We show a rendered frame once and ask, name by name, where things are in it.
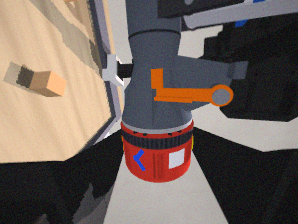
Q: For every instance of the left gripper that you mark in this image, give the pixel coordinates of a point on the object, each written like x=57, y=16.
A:
x=269, y=91

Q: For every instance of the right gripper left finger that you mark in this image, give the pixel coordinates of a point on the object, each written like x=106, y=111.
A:
x=80, y=186

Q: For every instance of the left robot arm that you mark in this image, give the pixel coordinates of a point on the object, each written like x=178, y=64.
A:
x=211, y=52

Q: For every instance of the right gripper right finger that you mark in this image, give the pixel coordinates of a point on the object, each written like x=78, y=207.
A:
x=248, y=184

